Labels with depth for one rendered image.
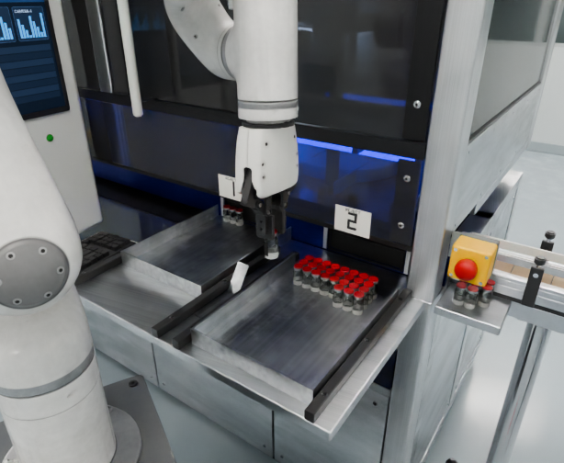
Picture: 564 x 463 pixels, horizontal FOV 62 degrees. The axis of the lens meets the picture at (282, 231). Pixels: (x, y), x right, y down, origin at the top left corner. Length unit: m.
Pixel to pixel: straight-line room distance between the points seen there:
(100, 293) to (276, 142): 0.59
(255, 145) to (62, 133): 0.89
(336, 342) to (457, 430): 1.18
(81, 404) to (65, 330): 0.10
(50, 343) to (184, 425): 1.39
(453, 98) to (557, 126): 4.71
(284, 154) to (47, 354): 0.39
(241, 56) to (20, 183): 0.32
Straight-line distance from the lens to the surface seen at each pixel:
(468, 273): 0.93
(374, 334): 0.89
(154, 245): 1.23
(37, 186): 0.49
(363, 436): 1.38
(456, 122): 0.88
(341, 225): 1.03
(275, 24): 0.63
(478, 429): 2.04
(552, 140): 5.60
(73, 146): 1.48
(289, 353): 0.86
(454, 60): 0.87
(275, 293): 1.01
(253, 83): 0.64
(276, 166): 0.67
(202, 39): 0.70
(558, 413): 2.23
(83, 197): 1.53
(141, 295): 1.05
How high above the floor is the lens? 1.45
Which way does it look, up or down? 27 degrees down
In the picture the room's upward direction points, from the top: straight up
